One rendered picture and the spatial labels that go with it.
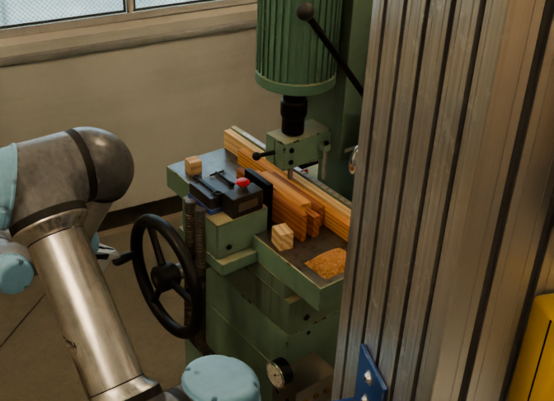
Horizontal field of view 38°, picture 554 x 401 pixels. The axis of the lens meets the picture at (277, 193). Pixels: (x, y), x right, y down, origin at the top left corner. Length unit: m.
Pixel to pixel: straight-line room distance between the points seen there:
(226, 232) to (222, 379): 0.56
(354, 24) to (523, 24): 1.14
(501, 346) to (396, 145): 0.21
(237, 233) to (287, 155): 0.21
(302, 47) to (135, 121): 1.63
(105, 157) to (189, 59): 1.97
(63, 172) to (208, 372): 0.36
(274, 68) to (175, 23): 1.45
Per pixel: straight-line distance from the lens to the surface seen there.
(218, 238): 1.71
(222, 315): 2.03
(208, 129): 3.35
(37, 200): 1.19
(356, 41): 1.75
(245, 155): 2.00
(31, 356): 2.86
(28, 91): 3.01
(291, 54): 1.66
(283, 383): 1.76
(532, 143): 0.66
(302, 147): 1.81
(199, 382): 1.21
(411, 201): 0.76
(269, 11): 1.65
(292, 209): 1.74
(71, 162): 1.22
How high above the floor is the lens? 1.90
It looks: 31 degrees down
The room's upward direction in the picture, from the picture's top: 3 degrees clockwise
